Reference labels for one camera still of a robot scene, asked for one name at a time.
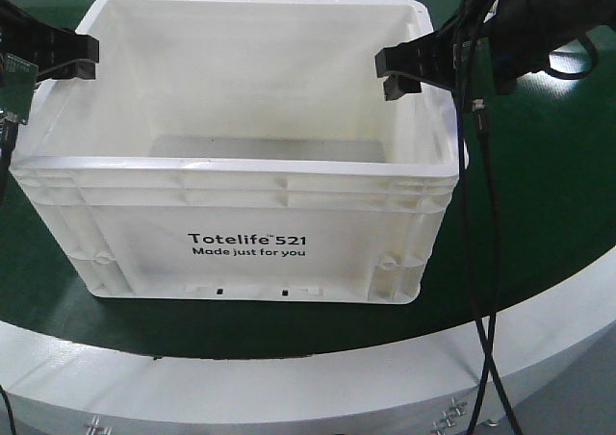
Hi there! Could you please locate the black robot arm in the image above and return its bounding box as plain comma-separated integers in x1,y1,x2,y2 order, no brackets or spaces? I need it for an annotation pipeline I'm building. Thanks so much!
375,0,615,101

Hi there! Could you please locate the white conveyor outer rim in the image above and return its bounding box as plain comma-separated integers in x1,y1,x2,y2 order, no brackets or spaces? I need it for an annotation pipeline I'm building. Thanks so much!
1,252,615,434

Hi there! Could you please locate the white plastic tote crate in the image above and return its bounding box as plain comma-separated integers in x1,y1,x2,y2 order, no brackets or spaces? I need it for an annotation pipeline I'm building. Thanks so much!
11,0,458,304

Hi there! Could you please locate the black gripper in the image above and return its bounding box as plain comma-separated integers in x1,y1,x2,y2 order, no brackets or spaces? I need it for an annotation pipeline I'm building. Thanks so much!
374,0,553,101

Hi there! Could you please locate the green circuit board left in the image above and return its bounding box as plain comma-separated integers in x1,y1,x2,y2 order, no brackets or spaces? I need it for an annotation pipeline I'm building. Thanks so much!
1,53,39,124

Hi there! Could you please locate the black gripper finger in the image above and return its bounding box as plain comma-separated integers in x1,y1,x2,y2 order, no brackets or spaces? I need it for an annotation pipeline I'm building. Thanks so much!
37,60,96,82
1,0,99,69

